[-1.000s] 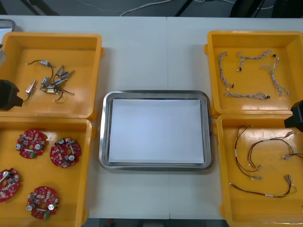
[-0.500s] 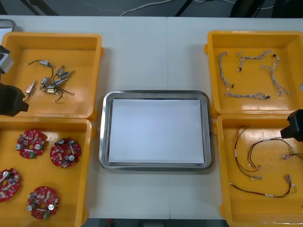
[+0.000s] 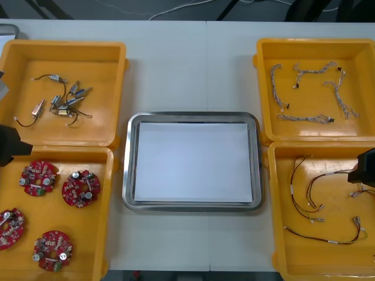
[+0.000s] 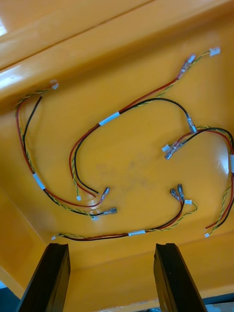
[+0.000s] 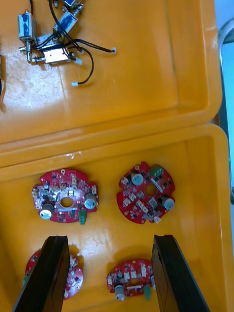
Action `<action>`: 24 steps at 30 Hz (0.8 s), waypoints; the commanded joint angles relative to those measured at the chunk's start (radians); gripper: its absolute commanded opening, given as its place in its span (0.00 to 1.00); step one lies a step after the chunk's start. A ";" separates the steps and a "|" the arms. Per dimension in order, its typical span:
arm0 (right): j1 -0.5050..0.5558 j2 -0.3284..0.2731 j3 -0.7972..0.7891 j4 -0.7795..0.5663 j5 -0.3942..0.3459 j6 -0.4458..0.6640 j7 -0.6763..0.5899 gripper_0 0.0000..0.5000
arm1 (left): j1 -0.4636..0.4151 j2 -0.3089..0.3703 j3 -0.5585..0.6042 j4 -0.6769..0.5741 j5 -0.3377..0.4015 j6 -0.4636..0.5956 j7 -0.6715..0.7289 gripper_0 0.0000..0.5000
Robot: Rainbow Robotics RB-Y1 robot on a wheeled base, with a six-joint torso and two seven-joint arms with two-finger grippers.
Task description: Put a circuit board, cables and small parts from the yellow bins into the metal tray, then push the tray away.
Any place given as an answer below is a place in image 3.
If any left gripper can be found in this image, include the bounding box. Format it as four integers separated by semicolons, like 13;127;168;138
0;125;32;167

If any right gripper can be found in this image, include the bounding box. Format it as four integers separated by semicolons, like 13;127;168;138
347;148;375;188

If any small metal solenoid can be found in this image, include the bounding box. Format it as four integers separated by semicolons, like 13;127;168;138
13;98;47;128

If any round red circuit board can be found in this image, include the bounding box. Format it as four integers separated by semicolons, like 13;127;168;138
61;169;101;208
32;230;74;272
19;160;58;197
0;207;26;251

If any yellow-orange plastic bin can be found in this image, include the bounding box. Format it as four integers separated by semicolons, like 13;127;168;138
0;39;129;149
0;143;120;281
262;141;375;281
252;37;375;147

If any pile of metal solenoids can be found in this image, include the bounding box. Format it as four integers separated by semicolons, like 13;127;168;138
30;73;94;127

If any steel tray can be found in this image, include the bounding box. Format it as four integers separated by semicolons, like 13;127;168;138
121;111;263;214

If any grey metal tray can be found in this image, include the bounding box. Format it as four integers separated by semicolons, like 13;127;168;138
0;24;21;42

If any white floor cable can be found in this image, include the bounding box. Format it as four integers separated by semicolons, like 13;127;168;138
148;0;217;21

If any black frame bar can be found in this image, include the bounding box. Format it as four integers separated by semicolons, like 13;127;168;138
216;0;240;21

